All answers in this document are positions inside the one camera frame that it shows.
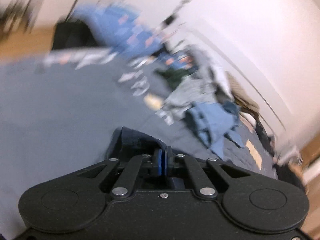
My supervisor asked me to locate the blue garment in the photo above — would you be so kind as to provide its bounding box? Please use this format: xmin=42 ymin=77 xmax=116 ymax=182
xmin=185 ymin=101 xmax=244 ymax=155

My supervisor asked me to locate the white garment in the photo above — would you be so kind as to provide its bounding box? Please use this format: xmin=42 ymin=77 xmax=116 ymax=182
xmin=207 ymin=65 xmax=233 ymax=98

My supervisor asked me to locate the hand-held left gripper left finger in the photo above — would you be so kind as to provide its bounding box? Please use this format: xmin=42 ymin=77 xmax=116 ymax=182
xmin=76 ymin=149 xmax=163 ymax=198

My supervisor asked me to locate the black hairbrush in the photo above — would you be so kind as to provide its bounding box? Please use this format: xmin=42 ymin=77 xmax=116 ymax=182
xmin=160 ymin=15 xmax=178 ymax=27

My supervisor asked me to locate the dark cloth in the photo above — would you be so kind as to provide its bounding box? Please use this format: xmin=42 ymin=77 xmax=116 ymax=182
xmin=51 ymin=21 xmax=98 ymax=50

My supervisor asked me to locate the khaki folded blanket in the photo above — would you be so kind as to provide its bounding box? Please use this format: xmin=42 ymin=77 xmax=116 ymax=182
xmin=226 ymin=71 xmax=260 ymax=113

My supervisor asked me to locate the dark green garment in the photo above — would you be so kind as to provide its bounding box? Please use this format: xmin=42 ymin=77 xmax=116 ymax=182
xmin=157 ymin=69 xmax=190 ymax=89

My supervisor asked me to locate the pale grey garment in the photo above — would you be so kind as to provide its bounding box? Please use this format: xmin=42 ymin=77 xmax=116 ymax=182
xmin=162 ymin=80 xmax=220 ymax=115

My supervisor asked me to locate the black clothes pile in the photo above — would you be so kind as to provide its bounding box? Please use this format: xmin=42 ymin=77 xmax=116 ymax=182
xmin=255 ymin=115 xmax=278 ymax=155

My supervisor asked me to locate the blue carrot print pillow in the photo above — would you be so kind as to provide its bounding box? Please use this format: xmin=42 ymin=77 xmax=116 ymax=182
xmin=72 ymin=4 xmax=165 ymax=55

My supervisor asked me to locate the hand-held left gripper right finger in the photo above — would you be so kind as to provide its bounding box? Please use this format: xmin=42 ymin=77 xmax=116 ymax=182
xmin=164 ymin=146 xmax=250 ymax=198

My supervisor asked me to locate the grey quilted bedspread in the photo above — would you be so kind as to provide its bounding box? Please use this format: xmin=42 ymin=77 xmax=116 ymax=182
xmin=0 ymin=47 xmax=278 ymax=230

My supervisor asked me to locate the navy t-shirt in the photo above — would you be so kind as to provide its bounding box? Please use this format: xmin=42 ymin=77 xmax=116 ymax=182
xmin=106 ymin=126 xmax=278 ymax=189

